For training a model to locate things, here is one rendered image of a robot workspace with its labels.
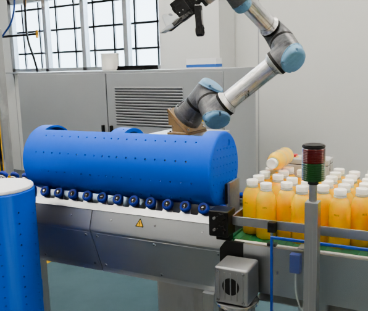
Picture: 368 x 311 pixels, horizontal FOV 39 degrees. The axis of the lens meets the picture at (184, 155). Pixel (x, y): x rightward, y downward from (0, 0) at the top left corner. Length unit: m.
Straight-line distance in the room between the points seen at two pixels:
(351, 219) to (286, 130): 3.15
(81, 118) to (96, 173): 2.42
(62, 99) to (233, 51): 1.64
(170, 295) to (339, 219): 1.25
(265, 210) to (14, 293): 1.02
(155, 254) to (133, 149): 0.42
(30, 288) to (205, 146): 0.89
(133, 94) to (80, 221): 2.03
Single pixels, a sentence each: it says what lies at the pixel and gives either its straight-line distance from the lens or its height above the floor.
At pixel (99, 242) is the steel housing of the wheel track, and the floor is 0.77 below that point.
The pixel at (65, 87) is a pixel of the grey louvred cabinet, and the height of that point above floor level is 1.32.
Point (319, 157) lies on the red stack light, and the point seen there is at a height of 1.23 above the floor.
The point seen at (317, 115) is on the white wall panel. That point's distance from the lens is 4.70.
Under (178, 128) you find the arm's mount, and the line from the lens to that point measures 2.49.
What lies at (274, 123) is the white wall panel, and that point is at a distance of 4.86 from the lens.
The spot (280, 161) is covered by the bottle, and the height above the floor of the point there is 1.13.
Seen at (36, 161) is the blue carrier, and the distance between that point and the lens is 2.26.
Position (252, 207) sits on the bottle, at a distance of 1.79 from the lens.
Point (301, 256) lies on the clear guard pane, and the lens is 1.65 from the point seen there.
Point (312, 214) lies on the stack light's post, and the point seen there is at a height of 1.07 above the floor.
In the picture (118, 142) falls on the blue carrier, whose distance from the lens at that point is 2.03.
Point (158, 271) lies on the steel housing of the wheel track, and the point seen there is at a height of 0.67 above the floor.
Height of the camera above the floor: 1.49
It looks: 10 degrees down
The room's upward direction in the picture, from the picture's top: 2 degrees counter-clockwise
